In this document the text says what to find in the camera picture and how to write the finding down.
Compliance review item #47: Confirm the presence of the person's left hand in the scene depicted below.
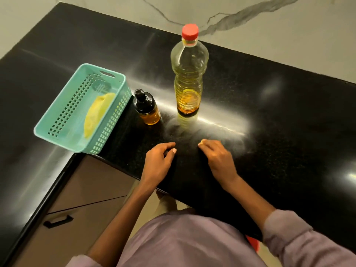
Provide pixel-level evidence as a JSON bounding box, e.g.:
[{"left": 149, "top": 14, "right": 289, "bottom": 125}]
[{"left": 140, "top": 142, "right": 177, "bottom": 190}]

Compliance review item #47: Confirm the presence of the person's right hand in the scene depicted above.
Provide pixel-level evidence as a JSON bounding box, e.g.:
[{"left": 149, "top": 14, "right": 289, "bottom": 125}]
[{"left": 198, "top": 139, "right": 240, "bottom": 190}]

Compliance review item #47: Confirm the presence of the person's right forearm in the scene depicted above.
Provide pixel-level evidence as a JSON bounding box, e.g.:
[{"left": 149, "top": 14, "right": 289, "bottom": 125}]
[{"left": 221, "top": 175, "right": 276, "bottom": 230}]

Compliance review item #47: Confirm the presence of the person's left forearm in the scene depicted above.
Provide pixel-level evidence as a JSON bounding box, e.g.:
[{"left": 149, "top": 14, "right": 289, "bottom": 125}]
[{"left": 87, "top": 179, "right": 157, "bottom": 260}]

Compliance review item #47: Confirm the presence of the small amber bottle black cap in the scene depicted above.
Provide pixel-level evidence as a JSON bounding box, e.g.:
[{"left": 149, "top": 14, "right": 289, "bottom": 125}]
[{"left": 133, "top": 89, "right": 161, "bottom": 126}]

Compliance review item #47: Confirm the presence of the large oil bottle red cap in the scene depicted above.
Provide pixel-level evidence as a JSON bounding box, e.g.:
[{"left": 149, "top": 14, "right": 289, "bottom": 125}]
[{"left": 170, "top": 24, "right": 209, "bottom": 116}]

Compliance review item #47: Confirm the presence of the yellow cloth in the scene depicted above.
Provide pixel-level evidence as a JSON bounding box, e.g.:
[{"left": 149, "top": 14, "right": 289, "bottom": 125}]
[{"left": 84, "top": 92, "right": 116, "bottom": 139}]

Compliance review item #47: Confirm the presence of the person's lilac shirt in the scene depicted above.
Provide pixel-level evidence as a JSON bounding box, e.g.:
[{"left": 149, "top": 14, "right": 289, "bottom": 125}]
[{"left": 65, "top": 209, "right": 356, "bottom": 267}]

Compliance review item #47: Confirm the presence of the red plastic object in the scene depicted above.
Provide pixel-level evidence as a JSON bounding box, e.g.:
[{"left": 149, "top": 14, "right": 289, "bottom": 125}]
[{"left": 245, "top": 235, "right": 261, "bottom": 252}]

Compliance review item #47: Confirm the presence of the teal plastic perforated basket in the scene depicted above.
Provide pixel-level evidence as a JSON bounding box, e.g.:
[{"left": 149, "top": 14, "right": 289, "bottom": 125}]
[{"left": 33, "top": 63, "right": 132, "bottom": 155}]

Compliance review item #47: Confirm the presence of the brown cabinet drawer without handle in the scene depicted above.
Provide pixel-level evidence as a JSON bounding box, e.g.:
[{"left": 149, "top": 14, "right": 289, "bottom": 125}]
[{"left": 48, "top": 155, "right": 140, "bottom": 214}]

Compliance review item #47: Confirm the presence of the brown cabinet drawer with handle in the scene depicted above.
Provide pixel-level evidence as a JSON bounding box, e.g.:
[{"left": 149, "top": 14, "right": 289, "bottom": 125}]
[{"left": 11, "top": 196, "right": 129, "bottom": 267}]

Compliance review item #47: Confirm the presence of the black drawer handle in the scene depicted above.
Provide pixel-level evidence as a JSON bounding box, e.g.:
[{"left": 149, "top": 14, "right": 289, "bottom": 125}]
[{"left": 43, "top": 215, "right": 74, "bottom": 229}]

